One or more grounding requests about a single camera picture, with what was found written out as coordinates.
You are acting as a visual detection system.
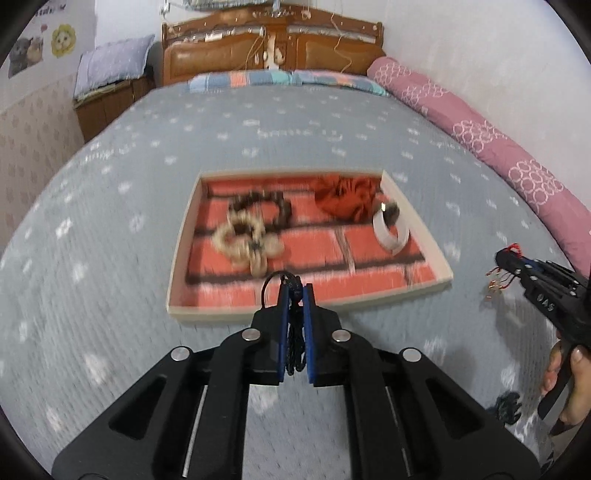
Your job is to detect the beige jewelry tray red lining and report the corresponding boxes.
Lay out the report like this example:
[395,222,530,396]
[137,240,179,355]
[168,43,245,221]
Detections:
[166,170,454,323]

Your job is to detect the brown wooden bead bracelet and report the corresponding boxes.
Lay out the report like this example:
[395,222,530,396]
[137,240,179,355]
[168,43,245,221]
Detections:
[227,189,294,232]

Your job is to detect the left plaid pillow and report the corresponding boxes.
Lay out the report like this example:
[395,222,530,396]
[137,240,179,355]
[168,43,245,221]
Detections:
[188,70,301,93]

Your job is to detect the grey patterned bedspread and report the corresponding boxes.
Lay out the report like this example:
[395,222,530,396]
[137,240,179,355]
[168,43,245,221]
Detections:
[1,85,565,467]

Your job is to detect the cat wall stickers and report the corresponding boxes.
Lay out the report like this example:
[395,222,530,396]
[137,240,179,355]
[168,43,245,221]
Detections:
[7,24,77,79]

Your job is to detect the wooden nightstand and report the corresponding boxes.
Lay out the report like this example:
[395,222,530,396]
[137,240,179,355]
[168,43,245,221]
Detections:
[74,76,155,142]

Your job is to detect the person right hand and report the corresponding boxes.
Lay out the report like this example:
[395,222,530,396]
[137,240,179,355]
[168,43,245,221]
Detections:
[540,340,591,426]

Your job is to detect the black hair claw clip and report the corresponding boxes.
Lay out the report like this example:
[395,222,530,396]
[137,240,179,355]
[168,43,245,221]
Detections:
[494,391,522,426]

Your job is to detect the pink rolled quilt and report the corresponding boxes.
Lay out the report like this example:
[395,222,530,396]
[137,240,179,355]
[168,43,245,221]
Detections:
[367,57,590,275]

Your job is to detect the red string charm bracelet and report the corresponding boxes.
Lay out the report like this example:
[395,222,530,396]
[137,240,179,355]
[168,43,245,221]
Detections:
[484,243,525,298]

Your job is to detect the lavender dotted cushion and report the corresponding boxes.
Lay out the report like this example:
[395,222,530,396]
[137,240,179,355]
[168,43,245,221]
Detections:
[73,35,155,101]

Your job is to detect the black braided leather bracelet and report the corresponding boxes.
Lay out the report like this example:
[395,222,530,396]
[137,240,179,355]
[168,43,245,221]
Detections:
[260,270,309,378]

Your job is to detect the plaid pillow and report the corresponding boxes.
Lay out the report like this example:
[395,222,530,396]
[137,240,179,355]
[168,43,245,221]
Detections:
[188,70,301,93]
[293,70,390,97]

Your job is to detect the wooden leather headboard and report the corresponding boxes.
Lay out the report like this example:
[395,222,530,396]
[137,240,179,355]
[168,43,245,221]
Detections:
[161,4,385,86]

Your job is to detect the cream flower scrunchie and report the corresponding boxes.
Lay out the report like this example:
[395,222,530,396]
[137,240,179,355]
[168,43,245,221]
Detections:
[211,211,284,278]

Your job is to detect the orange red scrunchie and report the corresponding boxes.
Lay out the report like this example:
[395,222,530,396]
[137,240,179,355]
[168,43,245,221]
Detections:
[311,175,379,223]

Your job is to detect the gold watch white strap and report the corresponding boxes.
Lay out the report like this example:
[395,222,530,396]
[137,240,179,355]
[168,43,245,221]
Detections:
[372,198,411,252]

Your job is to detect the white charging cable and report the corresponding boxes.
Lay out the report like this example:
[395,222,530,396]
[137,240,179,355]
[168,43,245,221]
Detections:
[244,13,357,75]

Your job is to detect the right plaid pillow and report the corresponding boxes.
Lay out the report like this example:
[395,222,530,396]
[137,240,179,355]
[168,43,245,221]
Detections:
[293,70,390,97]

